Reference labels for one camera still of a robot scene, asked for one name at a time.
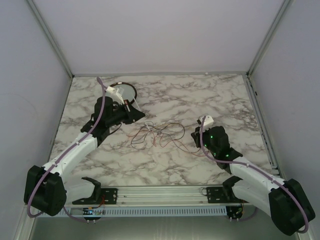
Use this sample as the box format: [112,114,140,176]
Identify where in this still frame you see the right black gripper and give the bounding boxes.
[190,124,218,156]

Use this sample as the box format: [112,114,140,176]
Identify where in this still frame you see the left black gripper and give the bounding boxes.
[106,99,146,127]

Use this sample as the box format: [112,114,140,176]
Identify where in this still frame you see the purple thin wire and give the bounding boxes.
[129,122,201,157]

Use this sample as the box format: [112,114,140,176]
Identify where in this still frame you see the black thin wire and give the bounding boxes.
[131,123,187,151]

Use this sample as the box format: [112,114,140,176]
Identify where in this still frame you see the orange thin wire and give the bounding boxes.
[127,124,205,157]

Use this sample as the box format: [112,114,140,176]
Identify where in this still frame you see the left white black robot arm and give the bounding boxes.
[23,96,146,218]

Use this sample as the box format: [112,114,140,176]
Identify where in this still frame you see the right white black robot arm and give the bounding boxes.
[191,126,316,236]

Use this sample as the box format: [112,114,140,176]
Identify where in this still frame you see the round brown-rimmed dish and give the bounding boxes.
[110,82,138,104]

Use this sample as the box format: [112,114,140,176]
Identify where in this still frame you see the marble pattern table mat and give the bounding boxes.
[41,72,278,187]

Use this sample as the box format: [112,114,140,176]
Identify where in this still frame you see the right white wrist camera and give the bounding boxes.
[197,115,214,131]

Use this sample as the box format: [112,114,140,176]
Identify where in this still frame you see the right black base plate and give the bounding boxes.
[205,186,247,204]

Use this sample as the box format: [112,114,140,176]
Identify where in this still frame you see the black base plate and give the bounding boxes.
[205,186,247,204]
[72,187,118,205]

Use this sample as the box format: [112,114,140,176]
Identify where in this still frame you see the aluminium front rail frame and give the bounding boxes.
[24,184,305,206]

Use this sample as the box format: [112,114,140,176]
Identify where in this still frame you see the left aluminium corner post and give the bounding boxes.
[25,0,74,79]

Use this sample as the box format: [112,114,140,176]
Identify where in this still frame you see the aluminium corner post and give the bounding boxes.
[25,0,74,79]
[246,0,294,79]

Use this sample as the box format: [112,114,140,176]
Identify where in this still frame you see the slotted grey cable duct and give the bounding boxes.
[56,205,227,218]

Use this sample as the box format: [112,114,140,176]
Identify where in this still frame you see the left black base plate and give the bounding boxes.
[72,187,118,205]

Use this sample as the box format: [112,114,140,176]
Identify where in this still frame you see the right aluminium corner post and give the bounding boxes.
[246,0,294,79]

